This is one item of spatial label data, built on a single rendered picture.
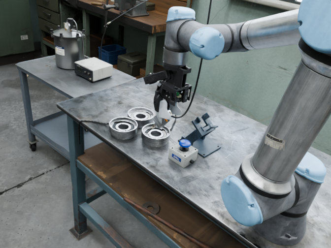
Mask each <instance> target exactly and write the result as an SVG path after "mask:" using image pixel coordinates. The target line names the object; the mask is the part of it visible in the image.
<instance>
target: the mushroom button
mask: <svg viewBox="0 0 331 248"><path fill-rule="evenodd" d="M179 145H180V146H181V147H182V148H183V149H186V148H188V147H190V146H191V142H190V141H189V140H186V139H182V140H180V141H179Z"/></svg>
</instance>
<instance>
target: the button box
mask: <svg viewBox="0 0 331 248"><path fill-rule="evenodd" d="M197 155H198V149H196V148H194V147H193V146H190V147H188V148H186V149H183V148H182V147H181V146H180V145H179V143H178V144H176V145H174V146H172V147H170V148H169V154H168V159H170V160H171V161H173V162H174V163H176V164H177V165H179V166H180V167H182V168H185V167H187V166H188V165H190V164H193V163H194V161H196V159H197Z"/></svg>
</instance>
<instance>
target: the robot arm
mask: <svg viewBox="0 0 331 248"><path fill-rule="evenodd" d="M289 45H298V49H299V52H300V54H301V57H302V58H301V60H300V62H299V64H298V66H297V68H296V70H295V72H294V74H293V76H292V78H291V80H290V82H289V84H288V86H287V88H286V90H285V92H284V94H283V96H282V98H281V101H280V103H279V105H278V107H277V109H276V111H275V113H274V115H273V117H272V119H271V121H270V123H269V125H268V127H267V129H266V131H265V133H264V135H263V137H262V139H261V141H260V143H259V145H258V147H257V149H256V151H255V153H254V154H249V155H247V156H246V157H245V158H244V160H243V161H242V163H241V165H240V167H239V170H238V171H237V173H236V174H234V175H229V176H227V177H226V178H224V179H223V181H222V183H221V196H222V200H223V202H224V205H225V207H226V209H227V210H228V212H229V214H230V215H231V216H232V217H233V218H234V219H235V220H236V221H237V222H238V223H240V224H241V225H244V226H252V227H253V228H254V230H255V231H256V232H257V233H258V234H259V235H260V236H262V237H263V238H265V239H266V240H268V241H270V242H272V243H274V244H278V245H282V246H292V245H295V244H297V243H299V242H300V241H301V240H302V239H303V237H304V235H305V232H306V221H307V212H308V210H309V208H310V206H311V204H312V202H313V200H314V198H315V196H316V194H317V192H318V190H319V188H320V186H321V184H322V183H323V182H324V178H325V175H326V173H327V171H326V168H325V166H324V164H323V163H322V162H321V161H320V160H319V159H318V158H317V157H315V156H314V155H312V154H310V153H308V152H307V151H308V150H309V148H310V147H311V145H312V144H313V142H314V141H315V139H316V137H317V136H318V134H319V133H320V131H321V130H322V128H323V127H324V125H325V123H326V122H327V120H328V119H329V117H330V116H331V0H302V1H301V4H300V7H299V9H296V10H292V11H288V12H283V13H279V14H275V15H271V16H266V17H262V18H258V19H254V20H250V21H246V22H241V23H237V24H212V25H204V24H201V23H199V22H196V21H195V11H194V10H193V9H191V8H187V7H180V6H174V7H171V8H170V9H169V10H168V15H167V20H166V31H165V44H164V52H163V67H164V68H165V69H166V70H164V71H161V72H158V73H149V74H148V75H146V76H145V77H144V78H143V79H144V82H145V84H154V83H156V82H157V81H159V83H158V85H157V89H156V91H155V96H154V108H155V111H156V115H157V118H158V120H159V122H160V123H161V124H162V123H163V118H164V119H167V120H169V119H170V118H171V115H170V113H169V111H168V110H170V111H171V113H172V114H175V115H181V110H180V108H179V107H178V106H177V102H178V103H179V102H183V103H184V102H187V100H188V101H190V96H191V90H192V85H190V84H188V83H186V78H187V73H191V69H192V68H190V67H188V66H187V63H188V58H189V51H190V52H192V53H193V54H194V55H195V56H197V57H199V58H203V59H205V60H213V59H215V58H216V57H218V56H219V55H220V54H221V53H229V52H247V51H249V50H255V49H263V48H272V47H280V46H289ZM189 89H190V93H189V96H188V92H189ZM163 99H165V100H163Z"/></svg>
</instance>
